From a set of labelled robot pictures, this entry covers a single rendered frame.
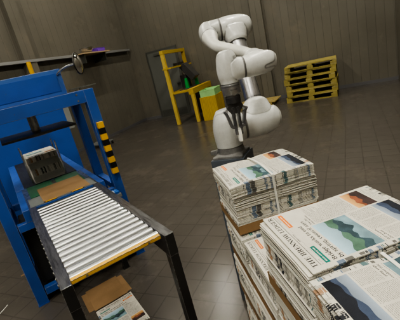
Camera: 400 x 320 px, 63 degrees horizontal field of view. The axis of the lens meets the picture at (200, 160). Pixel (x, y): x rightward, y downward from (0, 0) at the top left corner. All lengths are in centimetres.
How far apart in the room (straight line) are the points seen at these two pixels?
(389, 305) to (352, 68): 904
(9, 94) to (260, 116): 186
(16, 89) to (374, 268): 257
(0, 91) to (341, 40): 824
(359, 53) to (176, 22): 521
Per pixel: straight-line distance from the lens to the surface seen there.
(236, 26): 208
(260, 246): 134
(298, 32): 965
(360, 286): 78
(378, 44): 962
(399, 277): 82
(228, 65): 157
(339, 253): 86
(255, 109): 186
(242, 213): 138
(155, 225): 177
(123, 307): 266
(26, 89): 284
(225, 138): 183
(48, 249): 198
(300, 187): 144
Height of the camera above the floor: 156
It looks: 17 degrees down
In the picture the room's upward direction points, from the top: 13 degrees counter-clockwise
